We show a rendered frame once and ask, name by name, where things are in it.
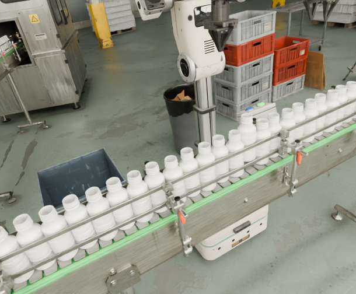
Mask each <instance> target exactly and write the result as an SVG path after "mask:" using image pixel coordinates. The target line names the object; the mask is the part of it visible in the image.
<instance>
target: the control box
mask: <svg viewBox="0 0 356 294"><path fill-rule="evenodd" d="M272 112H275V113H277V109H276V107H275V103H265V104H263V105H261V106H258V105H256V106H253V109H251V110H243V111H240V112H238V113H237V116H238V121H239V125H241V122H240V118H241V115H242V114H244V113H250V114H252V117H253V118H256V122H257V120H258V119H259V118H266V119H267V118H268V114H269V113H272Z"/></svg>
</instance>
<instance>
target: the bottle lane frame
mask: <svg viewBox="0 0 356 294"><path fill-rule="evenodd" d="M302 151H304V152H306V153H308V154H309V156H308V157H306V156H304V155H302V160H301V163H300V164H298V163H297V168H296V176H295V178H296V179H297V180H298V184H297V185H296V188H298V187H300V186H302V185H304V184H306V183H307V182H309V181H311V180H313V179H315V178H316V177H318V176H320V175H321V174H323V173H325V172H327V171H329V170H330V169H332V168H334V167H336V166H338V165H340V164H341V163H343V162H345V161H346V160H348V159H350V158H352V157H354V156H355V155H356V123H355V124H353V125H350V126H349V127H347V128H344V129H342V130H341V131H337V133H335V134H331V135H330V136H328V137H325V138H324V139H322V140H320V141H318V140H317V142H316V143H314V144H311V145H310V146H308V147H306V148H305V147H304V148H303V149H302ZM292 160H293V155H290V154H289V156H288V157H286V158H284V159H283V158H281V160H280V161H278V162H274V164H272V165H270V166H265V167H266V168H264V169H262V170H257V172H256V173H253V174H249V173H248V175H249V176H247V177H245V178H243V179H241V178H240V177H239V178H240V180H239V181H237V182H235V183H231V182H230V183H231V185H229V186H227V187H225V188H223V187H221V188H222V189H221V190H219V191H217V192H213V191H211V192H212V194H211V195H209V196H207V197H203V196H202V199H201V200H199V201H197V202H194V201H192V200H191V201H192V204H191V205H189V206H187V207H186V210H185V212H186V214H188V216H189V217H188V218H187V219H186V222H185V224H184V227H185V231H186V235H187V236H188V237H191V243H190V245H191V247H193V246H195V245H196V244H198V243H200V242H202V241H203V240H205V239H207V238H209V237H211V236H212V235H214V234H216V233H218V232H220V231H221V230H223V229H225V228H227V227H228V226H230V225H232V224H234V223H236V222H237V221H239V220H241V219H243V218H245V217H247V216H248V215H250V214H252V213H253V212H256V211H257V210H259V209H261V208H262V207H264V206H266V205H268V204H270V203H272V202H273V201H275V200H277V199H279V198H281V197H282V196H284V195H286V194H287V190H289V187H287V186H286V185H285V183H283V179H284V176H286V174H284V168H285V166H289V168H288V175H289V176H291V169H292ZM159 217H160V220H159V221H157V222H155V223H153V224H151V223H150V222H149V221H148V223H149V226H147V227H145V228H143V229H141V230H140V229H138V227H136V228H137V231H136V232H135V233H133V234H131V235H129V236H127V234H126V233H124V235H125V238H123V239H121V240H119V241H114V240H113V239H112V244H110V245H108V246H106V247H104V248H102V247H101V246H100V245H99V250H98V251H96V252H94V253H92V254H90V255H89V254H88V253H87V252H86V257H84V258H82V259H80V260H78V261H76V262H75V261H74V259H73V258H72V264H70V265H68V266H66V267H64V268H62V269H61V268H60V266H59V265H58V269H57V271H56V272H54V273H52V274H50V275H48V276H45V274H44V273H43V277H42V279H40V280H38V281H36V282H33V283H30V282H29V280H27V286H25V287H24V288H22V289H19V290H17V291H16V292H14V291H13V288H12V290H11V294H108V293H110V292H109V289H108V287H107V285H106V280H107V279H108V277H109V276H110V275H114V274H115V273H116V272H117V271H119V270H121V269H123V268H125V267H127V266H129V265H136V266H137V269H138V272H139V275H140V276H141V275H143V274H144V273H146V272H148V271H150V270H152V269H153V268H155V267H157V266H159V265H161V264H163V263H164V262H166V261H167V260H169V259H171V258H173V257H175V256H177V255H178V254H180V253H182V252H183V250H182V248H183V246H182V243H181V240H180V239H181V238H180V232H179V231H180V229H179V226H178V218H177V215H175V214H174V213H173V212H172V211H171V215H169V216H167V217H165V218H162V217H161V216H159Z"/></svg>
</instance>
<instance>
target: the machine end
mask: <svg viewBox="0 0 356 294"><path fill-rule="evenodd" d="M16 32H17V33H18V32H19V33H20V35H19V37H22V38H20V39H22V40H23V42H24V45H25V47H26V50H27V53H28V56H27V57H26V58H25V59H24V60H23V61H22V62H21V63H20V64H19V65H18V66H16V67H15V68H14V71H13V72H12V73H11V75H12V78H13V80H14V82H15V84H16V87H17V89H18V91H19V93H20V95H21V97H22V100H23V102H24V104H25V106H26V108H27V111H30V110H37V109H43V108H46V107H53V106H59V105H63V104H69V103H74V104H75V106H73V109H74V110H76V109H79V108H80V107H81V106H80V105H76V102H78V101H79V98H80V95H81V94H82V93H84V92H85V91H84V90H82V88H83V84H84V82H85V81H87V80H88V79H86V74H87V69H86V67H87V66H86V64H85V62H84V60H83V56H82V52H81V49H80V46H79V39H77V36H76V35H77V34H78V31H75V29H74V26H73V19H71V15H70V13H69V9H68V5H67V2H66V0H0V38H1V37H3V36H6V35H7V37H8V38H9V37H10V36H12V35H14V34H16ZM21 112H24V111H23V109H22V107H21V105H20V103H19V100H18V98H17V96H16V93H15V91H14V89H13V87H12V85H11V83H10V81H9V78H8V76H7V75H6V76H5V77H4V78H3V79H2V80H1V81H0V116H3V117H4V120H2V122H3V123H7V122H8V121H10V120H11V119H10V118H6V117H5V116H6V115H9V114H15V113H21Z"/></svg>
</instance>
